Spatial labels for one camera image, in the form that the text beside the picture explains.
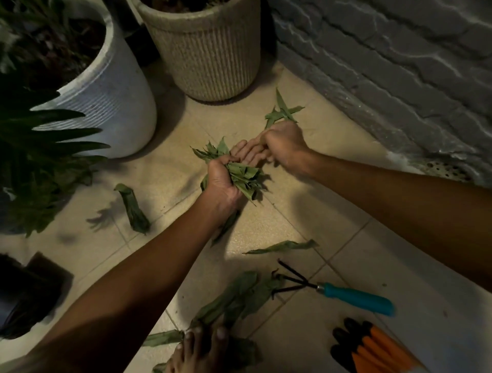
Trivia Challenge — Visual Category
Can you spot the person's left forearm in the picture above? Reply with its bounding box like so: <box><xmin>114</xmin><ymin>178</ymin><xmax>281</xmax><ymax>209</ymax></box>
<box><xmin>6</xmin><ymin>194</ymin><xmax>243</xmax><ymax>373</ymax></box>

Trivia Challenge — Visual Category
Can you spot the small black plastic pot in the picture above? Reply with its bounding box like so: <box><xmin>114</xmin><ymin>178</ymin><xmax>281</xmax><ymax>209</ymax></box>
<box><xmin>0</xmin><ymin>252</ymin><xmax>74</xmax><ymax>341</ymax></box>

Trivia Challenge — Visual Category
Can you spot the beige ribbed plant pot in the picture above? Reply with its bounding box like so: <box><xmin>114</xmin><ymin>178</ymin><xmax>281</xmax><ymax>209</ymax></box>
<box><xmin>130</xmin><ymin>0</ymin><xmax>262</xmax><ymax>103</ymax></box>

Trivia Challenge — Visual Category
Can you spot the orange black work glove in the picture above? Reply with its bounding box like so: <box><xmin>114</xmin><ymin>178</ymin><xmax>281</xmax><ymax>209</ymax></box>
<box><xmin>330</xmin><ymin>317</ymin><xmax>428</xmax><ymax>373</ymax></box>

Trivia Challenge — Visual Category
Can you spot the person's left hand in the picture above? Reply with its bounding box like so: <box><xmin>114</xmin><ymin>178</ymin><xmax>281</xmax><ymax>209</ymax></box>
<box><xmin>201</xmin><ymin>139</ymin><xmax>272</xmax><ymax>217</ymax></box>

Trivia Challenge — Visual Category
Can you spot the green leafy potted plant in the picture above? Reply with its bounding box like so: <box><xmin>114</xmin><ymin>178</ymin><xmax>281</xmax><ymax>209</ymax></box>
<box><xmin>0</xmin><ymin>0</ymin><xmax>112</xmax><ymax>238</ymax></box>

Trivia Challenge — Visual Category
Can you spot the teal handled hand rake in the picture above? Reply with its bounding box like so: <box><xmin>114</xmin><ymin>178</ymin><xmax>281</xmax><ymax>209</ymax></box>
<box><xmin>271</xmin><ymin>259</ymin><xmax>396</xmax><ymax>318</ymax></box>

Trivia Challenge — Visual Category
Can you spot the person's right forearm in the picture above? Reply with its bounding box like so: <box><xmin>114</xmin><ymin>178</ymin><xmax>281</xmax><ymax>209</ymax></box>
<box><xmin>301</xmin><ymin>148</ymin><xmax>492</xmax><ymax>294</ymax></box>

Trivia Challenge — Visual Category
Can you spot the person's right hand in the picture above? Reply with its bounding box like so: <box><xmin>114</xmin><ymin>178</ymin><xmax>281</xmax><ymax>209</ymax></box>
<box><xmin>245</xmin><ymin>120</ymin><xmax>313</xmax><ymax>174</ymax></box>

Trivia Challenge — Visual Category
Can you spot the white round plant pot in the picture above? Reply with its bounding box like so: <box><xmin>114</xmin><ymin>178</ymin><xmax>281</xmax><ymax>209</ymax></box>
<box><xmin>30</xmin><ymin>0</ymin><xmax>158</xmax><ymax>159</ymax></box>

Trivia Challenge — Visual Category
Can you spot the person's left foot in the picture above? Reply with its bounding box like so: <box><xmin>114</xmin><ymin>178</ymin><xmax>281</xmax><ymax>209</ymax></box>
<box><xmin>164</xmin><ymin>325</ymin><xmax>230</xmax><ymax>373</ymax></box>

